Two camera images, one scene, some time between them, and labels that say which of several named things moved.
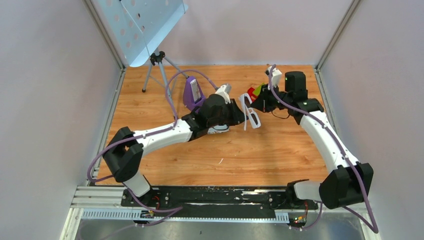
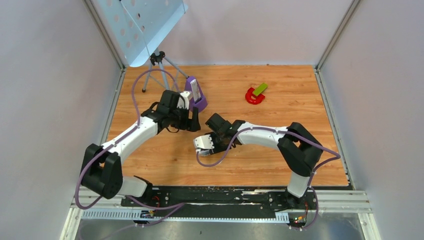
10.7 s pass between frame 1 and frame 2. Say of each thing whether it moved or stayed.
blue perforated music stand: stayed
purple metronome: stayed
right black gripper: moved
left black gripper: moved
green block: stayed
